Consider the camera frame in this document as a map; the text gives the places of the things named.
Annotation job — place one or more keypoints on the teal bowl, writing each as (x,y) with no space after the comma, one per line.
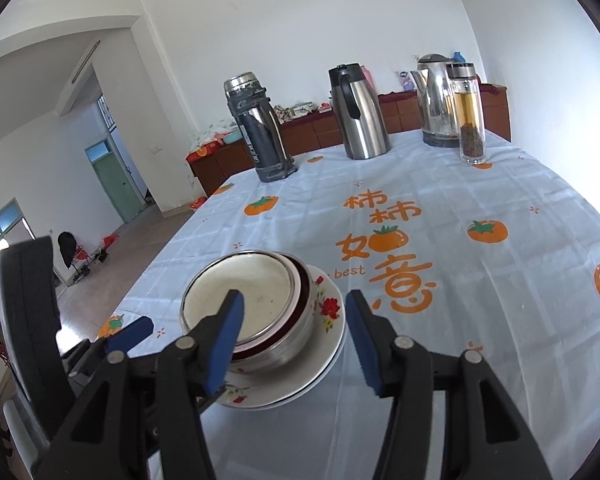
(231,136)

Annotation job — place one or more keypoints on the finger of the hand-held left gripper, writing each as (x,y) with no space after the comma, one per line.
(130,335)

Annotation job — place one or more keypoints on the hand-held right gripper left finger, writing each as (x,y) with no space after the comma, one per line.
(225,345)

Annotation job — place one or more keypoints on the pink thermos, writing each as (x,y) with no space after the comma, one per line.
(367,77)

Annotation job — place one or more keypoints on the fluorescent tube light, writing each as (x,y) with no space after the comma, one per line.
(85,61)

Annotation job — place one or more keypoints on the red flower white plate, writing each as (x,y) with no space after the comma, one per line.
(325,330)

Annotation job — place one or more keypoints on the glass tea bottle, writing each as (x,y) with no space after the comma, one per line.
(467,110)

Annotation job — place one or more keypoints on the stainless steel bowl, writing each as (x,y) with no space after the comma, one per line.
(290,347)

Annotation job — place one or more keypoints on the pink plastic bowl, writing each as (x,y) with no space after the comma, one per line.
(301,280)

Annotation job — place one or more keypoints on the white mesh food cover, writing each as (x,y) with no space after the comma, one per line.
(215,132)

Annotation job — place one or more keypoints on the dark wooden sideboard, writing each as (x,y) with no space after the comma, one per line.
(310,132)

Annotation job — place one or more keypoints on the steel electric kettle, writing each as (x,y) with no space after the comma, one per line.
(435,100)

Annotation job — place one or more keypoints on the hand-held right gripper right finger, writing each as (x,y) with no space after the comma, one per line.
(365,345)

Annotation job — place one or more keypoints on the barred window above door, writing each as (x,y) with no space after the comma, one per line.
(106,114)

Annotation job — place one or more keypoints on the grey steel thermos flask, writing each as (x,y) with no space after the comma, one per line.
(260,130)

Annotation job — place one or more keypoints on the green door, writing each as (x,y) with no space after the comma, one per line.
(115,185)

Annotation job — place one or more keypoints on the red plastic bag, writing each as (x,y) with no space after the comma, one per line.
(111,239)

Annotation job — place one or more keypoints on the blue framed window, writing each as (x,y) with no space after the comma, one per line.
(5,230)

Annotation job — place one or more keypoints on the white enamel bowl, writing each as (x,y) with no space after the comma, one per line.
(215,285)

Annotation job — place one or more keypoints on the black jacket on chair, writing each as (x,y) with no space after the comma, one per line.
(66,249)

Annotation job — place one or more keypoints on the clutter on sideboard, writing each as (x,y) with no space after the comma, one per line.
(300,110)

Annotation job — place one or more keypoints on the orange box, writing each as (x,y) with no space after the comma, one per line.
(202,151)

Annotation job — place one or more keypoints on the pink flower white plate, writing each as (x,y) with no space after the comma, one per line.
(330,362)

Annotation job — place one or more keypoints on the persimmon print tablecloth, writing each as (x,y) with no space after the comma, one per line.
(455,285)

